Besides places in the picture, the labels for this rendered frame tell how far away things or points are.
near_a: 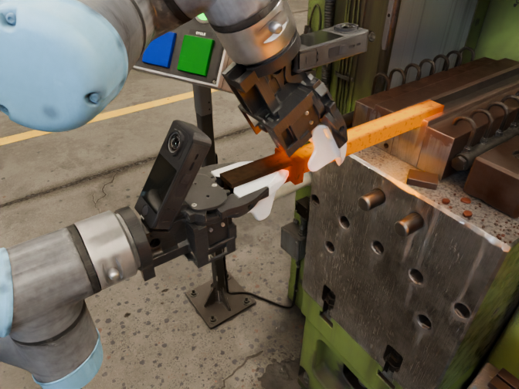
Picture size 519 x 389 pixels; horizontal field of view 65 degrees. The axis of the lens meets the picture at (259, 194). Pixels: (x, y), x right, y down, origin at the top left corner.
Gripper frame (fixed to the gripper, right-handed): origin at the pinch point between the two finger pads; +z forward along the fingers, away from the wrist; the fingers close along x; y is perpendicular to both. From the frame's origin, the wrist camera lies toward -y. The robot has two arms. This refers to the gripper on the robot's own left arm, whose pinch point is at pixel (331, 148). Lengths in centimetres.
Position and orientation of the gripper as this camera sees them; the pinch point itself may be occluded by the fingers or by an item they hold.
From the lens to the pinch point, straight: 58.0
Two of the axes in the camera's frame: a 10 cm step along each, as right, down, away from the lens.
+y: -7.1, 6.9, -1.0
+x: 5.7, 4.9, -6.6
